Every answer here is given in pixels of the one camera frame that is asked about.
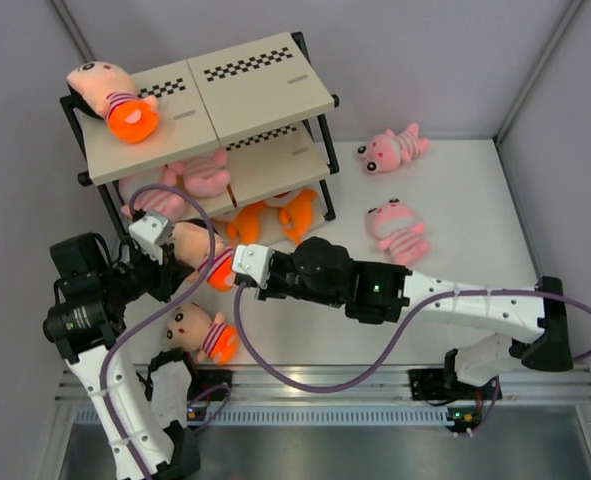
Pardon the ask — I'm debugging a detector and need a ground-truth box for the orange shark plush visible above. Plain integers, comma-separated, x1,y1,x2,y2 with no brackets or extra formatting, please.
215,201,267,245
264,187,318,245

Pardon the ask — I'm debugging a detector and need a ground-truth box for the boy doll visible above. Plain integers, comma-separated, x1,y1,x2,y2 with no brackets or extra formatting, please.
170,220,235,292
165,302,239,365

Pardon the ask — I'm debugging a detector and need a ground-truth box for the pink frog plush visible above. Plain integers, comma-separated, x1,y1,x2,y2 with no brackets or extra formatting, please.
366,198,431,266
357,123,430,174

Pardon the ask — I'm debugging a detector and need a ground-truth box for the boy doll table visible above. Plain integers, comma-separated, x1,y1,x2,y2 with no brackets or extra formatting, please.
67,60,160,144

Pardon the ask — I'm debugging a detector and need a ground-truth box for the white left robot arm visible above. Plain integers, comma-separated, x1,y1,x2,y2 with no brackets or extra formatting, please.
43,232,201,479

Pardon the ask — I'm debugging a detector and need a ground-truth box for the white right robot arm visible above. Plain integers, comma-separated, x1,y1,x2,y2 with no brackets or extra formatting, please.
233,237,574,397

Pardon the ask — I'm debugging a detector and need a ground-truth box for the pink frog plush shelf left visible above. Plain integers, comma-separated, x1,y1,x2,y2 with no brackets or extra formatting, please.
118,166,186,220

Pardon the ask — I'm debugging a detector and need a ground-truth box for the pink frog plush shelf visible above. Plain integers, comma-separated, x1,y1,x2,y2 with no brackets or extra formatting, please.
167,149,231,198
118,166,186,220

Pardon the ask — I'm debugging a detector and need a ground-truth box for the pink frog plush shelf right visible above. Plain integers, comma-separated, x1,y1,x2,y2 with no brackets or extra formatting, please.
167,149,231,198

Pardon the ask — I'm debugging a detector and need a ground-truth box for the beige three-tier shelf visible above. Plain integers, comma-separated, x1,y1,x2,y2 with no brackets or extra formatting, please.
60,32,339,233

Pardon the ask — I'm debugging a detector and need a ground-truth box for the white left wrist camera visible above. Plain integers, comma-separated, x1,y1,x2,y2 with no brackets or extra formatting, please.
129,211,174,264

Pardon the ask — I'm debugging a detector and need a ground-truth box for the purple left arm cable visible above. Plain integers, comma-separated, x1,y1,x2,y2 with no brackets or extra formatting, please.
97,183,234,480

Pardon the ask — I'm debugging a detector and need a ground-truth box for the aluminium mounting rail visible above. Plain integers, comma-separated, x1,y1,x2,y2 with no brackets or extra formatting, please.
54,363,591,429

